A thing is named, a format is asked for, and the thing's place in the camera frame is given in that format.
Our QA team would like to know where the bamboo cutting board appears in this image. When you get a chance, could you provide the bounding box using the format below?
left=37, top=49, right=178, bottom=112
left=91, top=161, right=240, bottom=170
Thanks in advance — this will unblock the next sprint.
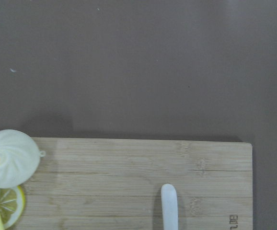
left=13, top=138, right=253, bottom=230

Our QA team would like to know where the white ceramic spoon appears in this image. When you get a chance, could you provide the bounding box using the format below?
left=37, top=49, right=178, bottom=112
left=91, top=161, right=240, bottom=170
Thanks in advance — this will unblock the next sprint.
left=161, top=184, right=178, bottom=230

